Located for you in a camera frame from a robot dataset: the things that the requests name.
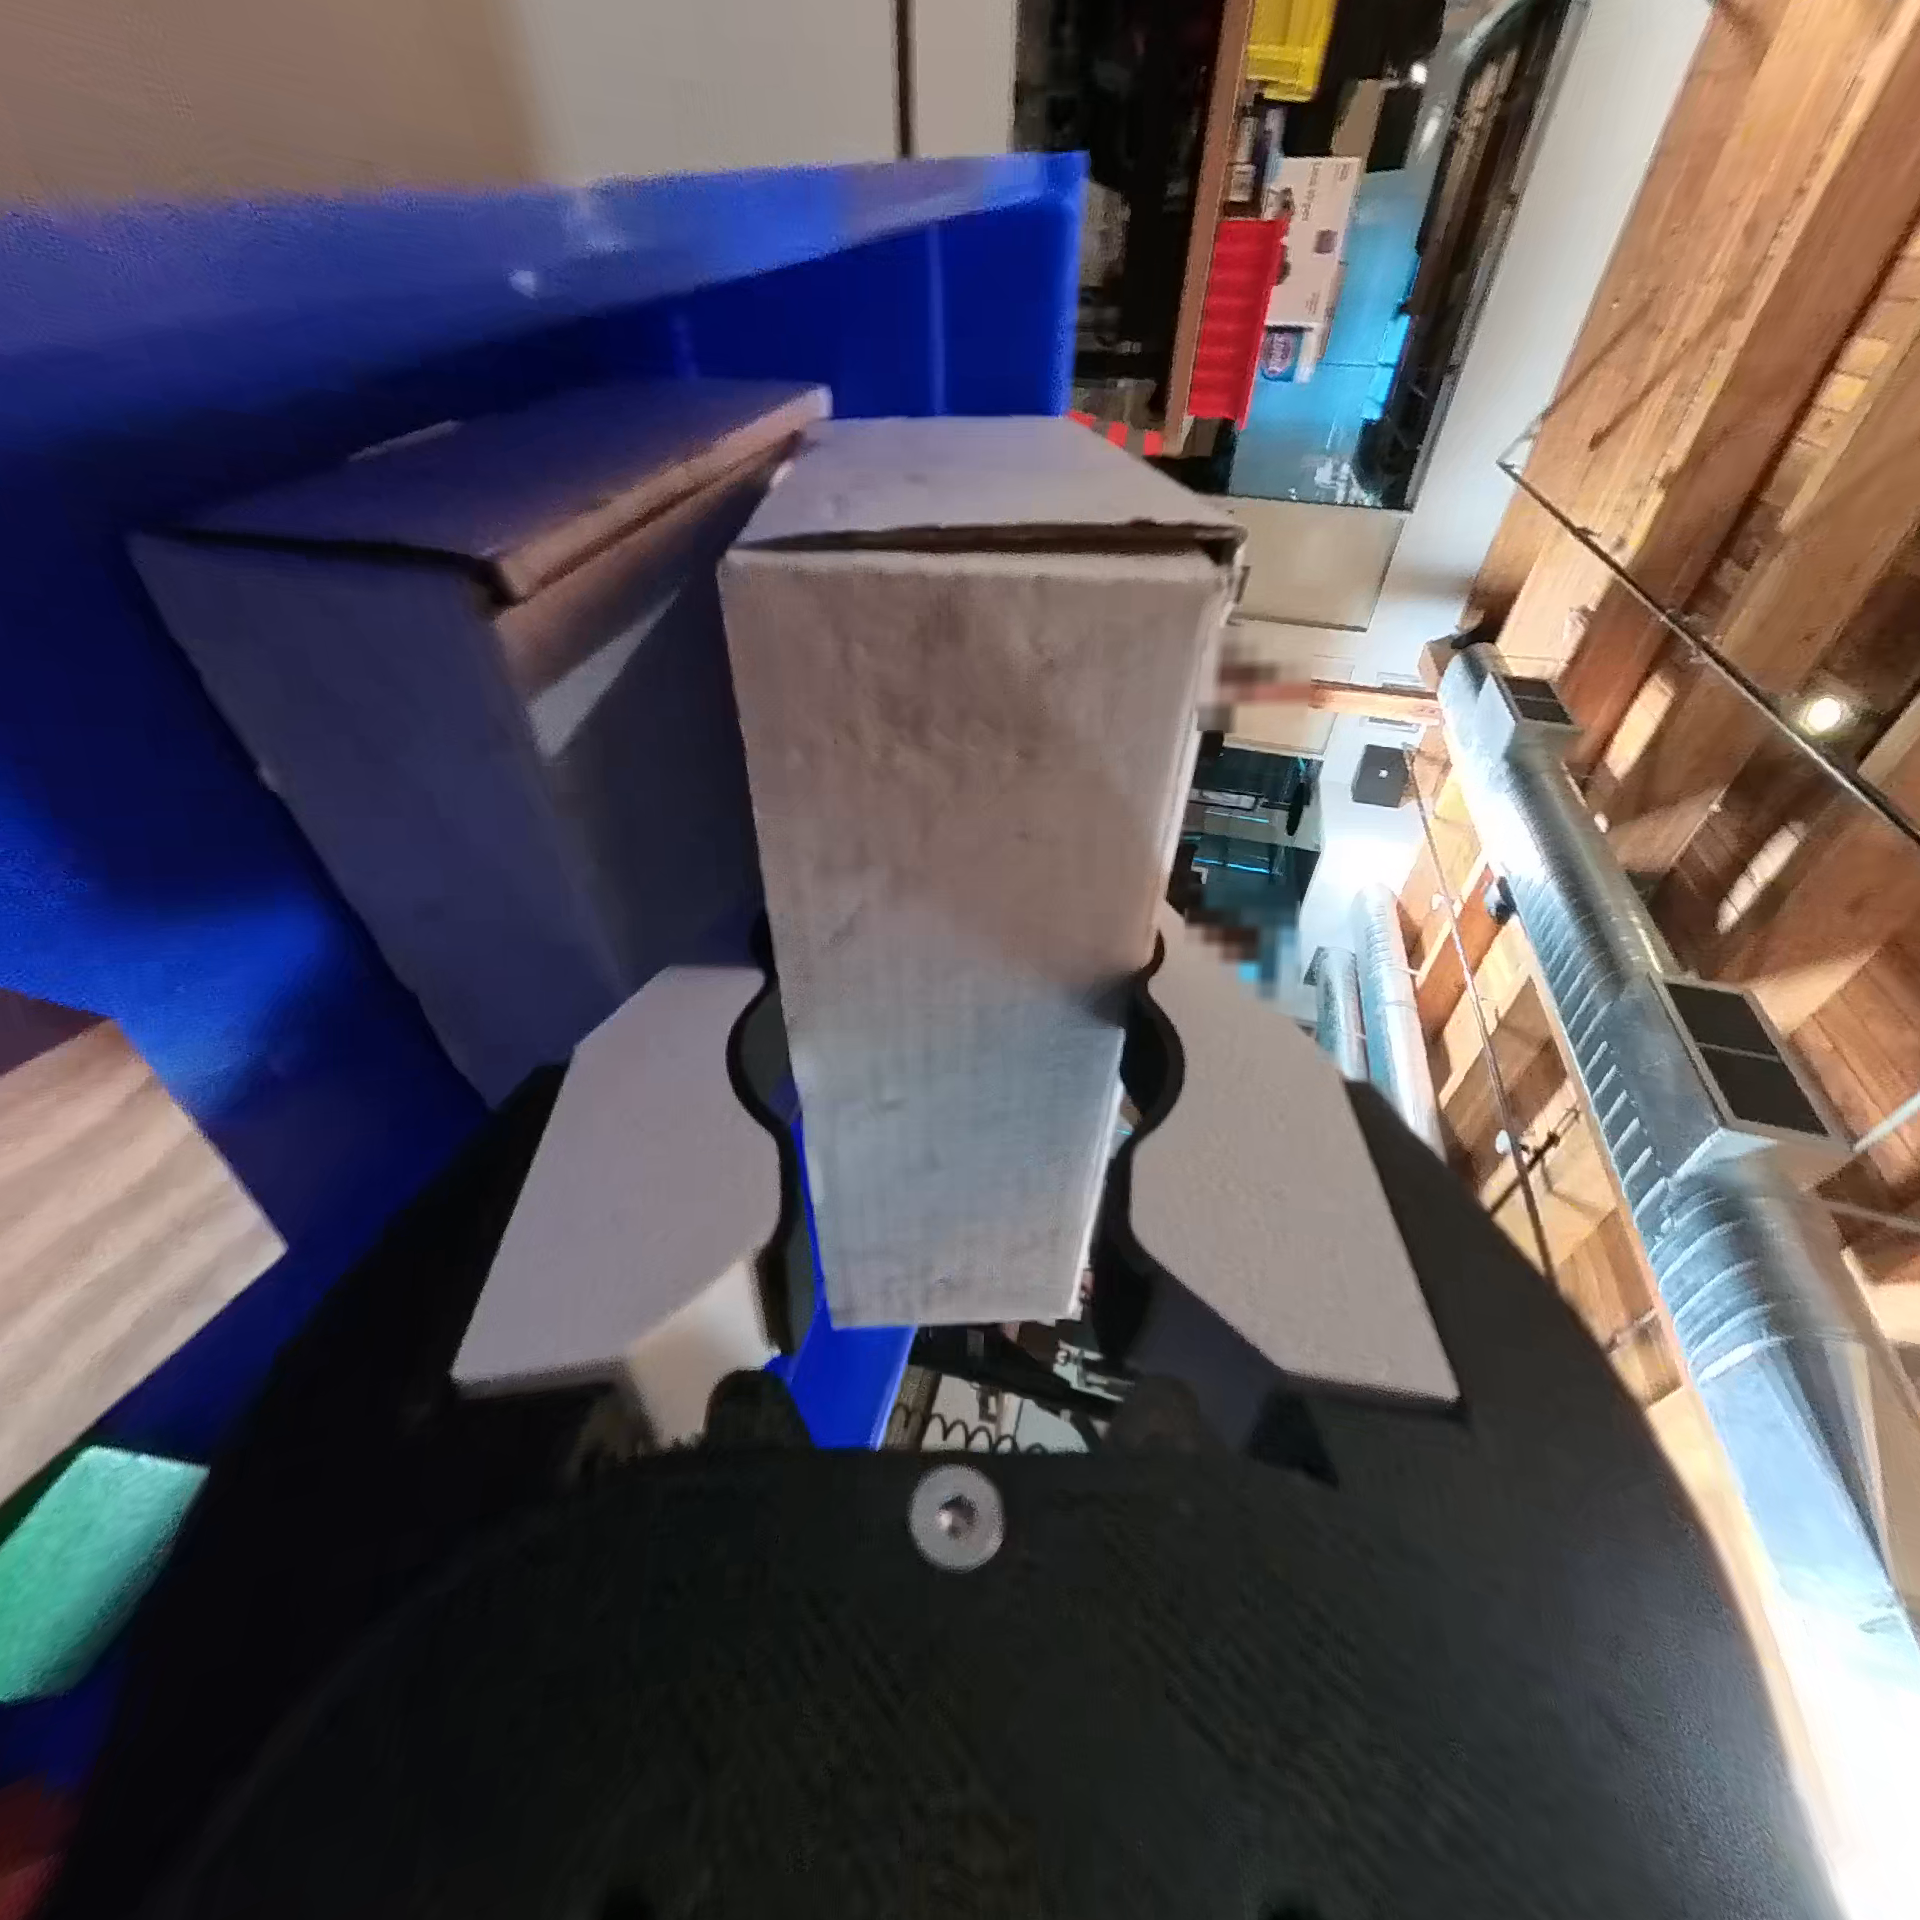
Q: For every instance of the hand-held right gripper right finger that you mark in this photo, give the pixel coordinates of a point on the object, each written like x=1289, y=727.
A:
x=1289, y=1200

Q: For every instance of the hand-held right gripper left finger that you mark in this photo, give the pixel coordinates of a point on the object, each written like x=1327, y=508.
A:
x=628, y=1186

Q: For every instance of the white cardboard box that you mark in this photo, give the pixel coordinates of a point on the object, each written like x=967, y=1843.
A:
x=406, y=722
x=960, y=902

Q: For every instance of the blue storage bin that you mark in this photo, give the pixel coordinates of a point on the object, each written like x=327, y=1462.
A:
x=150, y=452

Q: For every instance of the red ribbed tub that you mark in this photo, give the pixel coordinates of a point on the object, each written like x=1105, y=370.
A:
x=1243, y=317

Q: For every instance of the white printed carton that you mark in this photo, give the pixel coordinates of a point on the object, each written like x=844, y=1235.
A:
x=1319, y=254

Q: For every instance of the long wooden table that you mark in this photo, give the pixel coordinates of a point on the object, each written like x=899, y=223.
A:
x=1207, y=150

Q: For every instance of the yellow ribbed tub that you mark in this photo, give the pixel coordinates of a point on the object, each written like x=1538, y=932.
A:
x=1289, y=44

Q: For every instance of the narrow silver duct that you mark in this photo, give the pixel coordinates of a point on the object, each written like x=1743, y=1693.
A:
x=1382, y=1020

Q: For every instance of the silver ventilation duct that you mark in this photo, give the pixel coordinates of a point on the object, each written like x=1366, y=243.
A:
x=1651, y=1051

